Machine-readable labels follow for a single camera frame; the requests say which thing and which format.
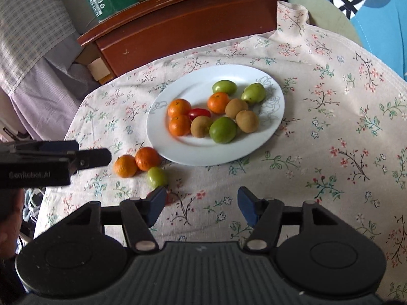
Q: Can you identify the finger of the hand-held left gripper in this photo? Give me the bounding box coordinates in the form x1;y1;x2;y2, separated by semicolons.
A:
41;140;80;153
68;148;113;175

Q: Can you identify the blue printed cushion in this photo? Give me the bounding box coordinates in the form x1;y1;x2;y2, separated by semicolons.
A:
291;0;407;81

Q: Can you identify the white plate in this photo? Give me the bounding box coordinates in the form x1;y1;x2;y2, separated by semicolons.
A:
146;64;285;166

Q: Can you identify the brown kiwi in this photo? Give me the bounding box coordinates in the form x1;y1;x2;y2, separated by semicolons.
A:
236;110;259;133
190;116;213;138
225;98;249;119

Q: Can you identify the olive green seat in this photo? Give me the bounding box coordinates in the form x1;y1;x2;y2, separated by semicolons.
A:
286;0;362;47

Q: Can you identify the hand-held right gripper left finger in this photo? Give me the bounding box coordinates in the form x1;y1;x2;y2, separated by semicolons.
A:
62;187;167;254

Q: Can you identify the blue white cable bundle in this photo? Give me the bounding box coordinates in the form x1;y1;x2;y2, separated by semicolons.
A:
25;187;45;206

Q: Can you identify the floral tablecloth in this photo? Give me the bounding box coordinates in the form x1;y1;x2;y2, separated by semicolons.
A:
33;1;407;301

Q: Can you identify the large green jujube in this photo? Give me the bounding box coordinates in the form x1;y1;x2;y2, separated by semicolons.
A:
209;116;238;144

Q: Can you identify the brown wooden nightstand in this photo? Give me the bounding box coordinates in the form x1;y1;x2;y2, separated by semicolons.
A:
77;0;292;77

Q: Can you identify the person's left hand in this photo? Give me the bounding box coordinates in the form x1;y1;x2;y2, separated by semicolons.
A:
0;188;25;258

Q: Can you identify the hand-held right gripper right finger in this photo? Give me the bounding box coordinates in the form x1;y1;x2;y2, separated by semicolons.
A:
238;187;342;251

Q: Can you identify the lilac striped cloth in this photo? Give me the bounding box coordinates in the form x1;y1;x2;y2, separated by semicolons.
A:
9;33;99;142

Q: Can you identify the checked cloth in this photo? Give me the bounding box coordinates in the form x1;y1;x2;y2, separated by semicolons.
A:
0;0;78;97

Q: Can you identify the orange mandarin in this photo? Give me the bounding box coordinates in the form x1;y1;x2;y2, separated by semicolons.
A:
135;147;162;172
114;154;138;178
167;98;192;118
207;91;231;114
168;114;192;137

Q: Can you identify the open cardboard box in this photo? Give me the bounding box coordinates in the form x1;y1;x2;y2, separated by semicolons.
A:
75;43;114;85

